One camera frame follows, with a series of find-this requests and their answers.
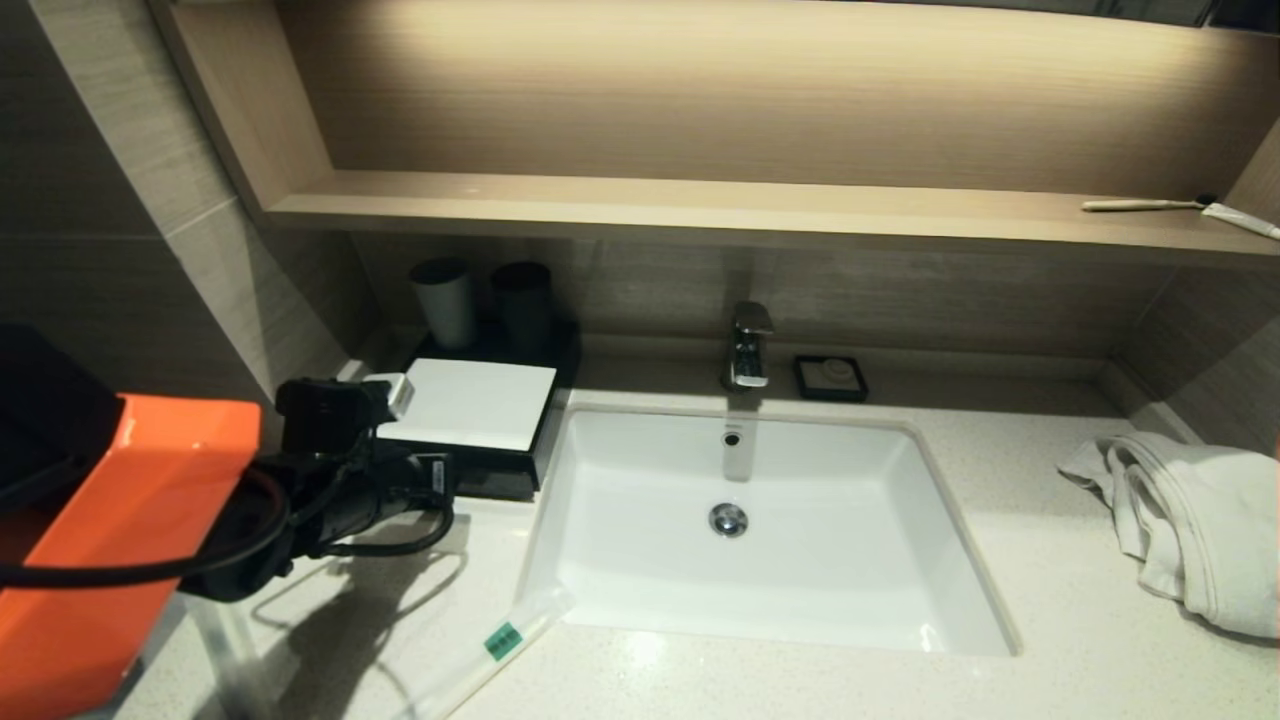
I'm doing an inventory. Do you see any black amenity drawer box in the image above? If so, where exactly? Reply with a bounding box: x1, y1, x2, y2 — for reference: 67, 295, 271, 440
378, 322, 583, 491

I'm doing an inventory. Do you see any white square pad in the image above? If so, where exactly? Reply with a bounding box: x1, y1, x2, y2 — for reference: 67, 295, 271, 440
378, 358, 559, 453

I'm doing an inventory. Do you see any long packet with green label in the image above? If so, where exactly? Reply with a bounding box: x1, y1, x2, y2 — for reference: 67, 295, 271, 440
390, 585, 579, 720

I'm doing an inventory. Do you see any grey cup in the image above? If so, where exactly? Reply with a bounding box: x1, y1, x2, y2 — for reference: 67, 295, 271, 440
411, 258, 478, 350

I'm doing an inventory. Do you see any black cup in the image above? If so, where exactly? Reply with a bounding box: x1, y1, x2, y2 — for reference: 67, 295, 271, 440
492, 262, 555, 350

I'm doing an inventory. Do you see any translucent packet with dark comb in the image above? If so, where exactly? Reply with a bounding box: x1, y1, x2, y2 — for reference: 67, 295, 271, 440
185, 595, 276, 720

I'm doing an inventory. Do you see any white rectangular sink basin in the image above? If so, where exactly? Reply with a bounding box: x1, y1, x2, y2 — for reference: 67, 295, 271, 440
515, 403, 1021, 658

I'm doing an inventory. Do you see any chrome faucet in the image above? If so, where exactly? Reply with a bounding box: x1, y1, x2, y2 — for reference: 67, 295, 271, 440
722, 301, 775, 391

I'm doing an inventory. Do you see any black square soap dish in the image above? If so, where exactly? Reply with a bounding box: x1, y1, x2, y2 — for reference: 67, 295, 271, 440
794, 355, 869, 403

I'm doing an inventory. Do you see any beige toothbrush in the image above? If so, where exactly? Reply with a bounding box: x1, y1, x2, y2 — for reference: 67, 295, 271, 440
1080, 194, 1215, 213

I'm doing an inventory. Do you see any white crumpled towel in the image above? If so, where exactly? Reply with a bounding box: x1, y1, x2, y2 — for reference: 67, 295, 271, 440
1055, 432, 1280, 639

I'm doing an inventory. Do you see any white toothpaste tube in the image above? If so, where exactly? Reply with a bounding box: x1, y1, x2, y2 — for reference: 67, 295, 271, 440
1200, 201, 1280, 241

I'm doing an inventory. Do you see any thin black camera cable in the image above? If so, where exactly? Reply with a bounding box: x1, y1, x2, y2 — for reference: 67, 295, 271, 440
330, 440, 457, 559

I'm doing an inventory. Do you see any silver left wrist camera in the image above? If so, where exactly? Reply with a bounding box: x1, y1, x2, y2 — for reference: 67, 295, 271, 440
365, 372, 415, 421

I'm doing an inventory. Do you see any wooden wall shelf niche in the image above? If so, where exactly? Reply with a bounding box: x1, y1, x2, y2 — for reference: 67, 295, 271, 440
150, 0, 1280, 269

